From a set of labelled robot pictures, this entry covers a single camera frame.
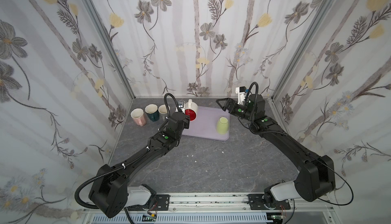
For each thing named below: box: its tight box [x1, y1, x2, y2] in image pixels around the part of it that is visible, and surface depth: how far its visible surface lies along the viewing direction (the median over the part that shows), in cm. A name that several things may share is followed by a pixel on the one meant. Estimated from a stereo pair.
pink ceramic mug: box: [130, 107, 148, 127], surface depth 100 cm
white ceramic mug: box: [181, 98, 199, 122], surface depth 80 cm
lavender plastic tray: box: [182, 105, 231, 142], surface depth 100 cm
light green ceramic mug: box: [216, 116, 229, 135], surface depth 98 cm
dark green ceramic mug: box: [144, 103, 160, 122], surface depth 101 cm
